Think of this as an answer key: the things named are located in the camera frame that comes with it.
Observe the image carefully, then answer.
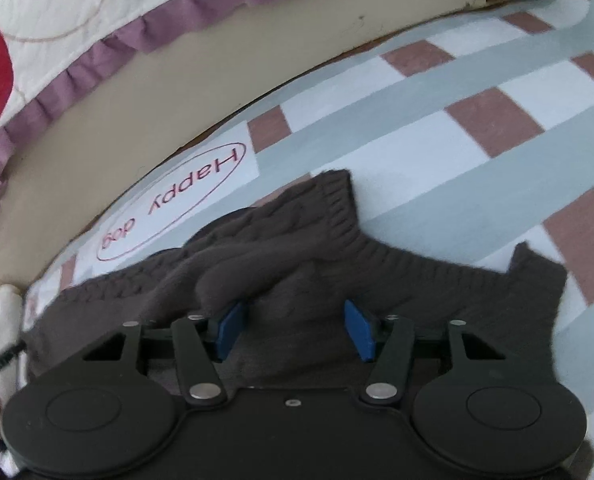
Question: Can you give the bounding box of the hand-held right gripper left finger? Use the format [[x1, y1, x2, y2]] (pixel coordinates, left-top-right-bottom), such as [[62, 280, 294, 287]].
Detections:
[[82, 300, 251, 408]]

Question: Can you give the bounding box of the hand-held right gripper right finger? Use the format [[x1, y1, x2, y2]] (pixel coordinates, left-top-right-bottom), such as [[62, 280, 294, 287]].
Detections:
[[344, 300, 508, 408]]

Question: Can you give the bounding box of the dark brown knit sweater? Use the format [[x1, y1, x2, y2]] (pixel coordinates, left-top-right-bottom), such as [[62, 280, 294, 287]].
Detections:
[[24, 169, 571, 397]]

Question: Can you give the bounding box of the checkered floor mat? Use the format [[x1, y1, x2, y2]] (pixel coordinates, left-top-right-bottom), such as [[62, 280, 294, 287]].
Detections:
[[24, 0, 594, 480]]

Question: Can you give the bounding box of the white printed quilt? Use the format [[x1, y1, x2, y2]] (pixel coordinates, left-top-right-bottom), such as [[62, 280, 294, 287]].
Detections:
[[0, 0, 513, 261]]

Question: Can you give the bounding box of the beige bed frame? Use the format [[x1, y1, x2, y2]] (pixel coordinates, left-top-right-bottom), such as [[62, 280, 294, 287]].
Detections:
[[0, 0, 489, 286]]

